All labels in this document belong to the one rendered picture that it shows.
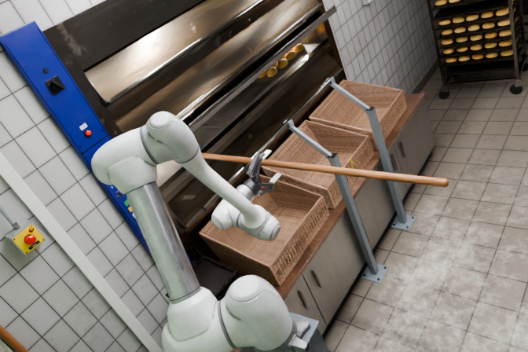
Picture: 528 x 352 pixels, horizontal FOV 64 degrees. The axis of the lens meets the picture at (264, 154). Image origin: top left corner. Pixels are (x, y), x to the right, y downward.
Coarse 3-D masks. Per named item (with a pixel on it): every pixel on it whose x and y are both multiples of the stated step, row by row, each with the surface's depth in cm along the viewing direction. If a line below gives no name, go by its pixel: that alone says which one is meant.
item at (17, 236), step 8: (24, 224) 169; (32, 224) 169; (16, 232) 166; (24, 232) 167; (32, 232) 169; (40, 232) 171; (16, 240) 165; (40, 240) 171; (16, 248) 168; (24, 248) 167; (32, 248) 169
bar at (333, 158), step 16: (352, 96) 261; (368, 112) 258; (288, 128) 237; (384, 144) 270; (336, 160) 231; (384, 160) 275; (336, 176) 237; (352, 208) 246; (400, 208) 293; (400, 224) 301; (368, 256) 265; (368, 272) 277; (384, 272) 272
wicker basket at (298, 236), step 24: (288, 192) 258; (312, 192) 245; (288, 216) 261; (312, 216) 236; (216, 240) 229; (264, 240) 251; (288, 240) 221; (312, 240) 236; (240, 264) 229; (264, 264) 212; (288, 264) 222
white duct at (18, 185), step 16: (0, 160) 164; (16, 176) 168; (16, 192) 169; (32, 192) 173; (32, 208) 173; (48, 224) 178; (64, 240) 184; (80, 256) 189; (96, 272) 195; (96, 288) 197; (112, 304) 202; (128, 320) 209; (144, 336) 216
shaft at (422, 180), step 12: (204, 156) 231; (216, 156) 225; (228, 156) 219; (288, 168) 192; (300, 168) 187; (312, 168) 182; (324, 168) 178; (336, 168) 174; (348, 168) 171; (396, 180) 156; (408, 180) 153; (420, 180) 150; (432, 180) 147; (444, 180) 145
